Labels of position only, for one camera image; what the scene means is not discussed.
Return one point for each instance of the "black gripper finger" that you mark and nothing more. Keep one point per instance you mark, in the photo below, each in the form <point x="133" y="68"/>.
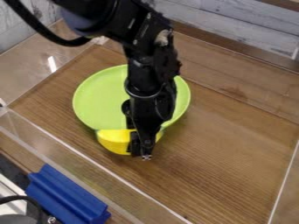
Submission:
<point x="141" y="145"/>

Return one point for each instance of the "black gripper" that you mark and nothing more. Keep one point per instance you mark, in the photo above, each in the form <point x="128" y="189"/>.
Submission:
<point x="152" y="67"/>

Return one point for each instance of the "yellow toy banana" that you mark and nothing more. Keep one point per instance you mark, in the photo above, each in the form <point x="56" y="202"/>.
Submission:
<point x="120" y="141"/>

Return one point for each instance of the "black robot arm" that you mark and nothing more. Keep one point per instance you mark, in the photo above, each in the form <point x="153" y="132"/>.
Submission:
<point x="90" y="18"/>

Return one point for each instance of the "blue plastic clamp block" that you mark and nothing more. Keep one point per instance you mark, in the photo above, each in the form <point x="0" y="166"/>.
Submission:
<point x="64" y="199"/>

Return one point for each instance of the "clear acrylic corner bracket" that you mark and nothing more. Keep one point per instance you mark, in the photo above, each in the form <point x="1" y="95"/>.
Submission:
<point x="100" y="40"/>

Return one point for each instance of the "clear acrylic front wall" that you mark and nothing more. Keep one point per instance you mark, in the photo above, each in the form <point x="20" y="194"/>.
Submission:
<point x="33" y="148"/>

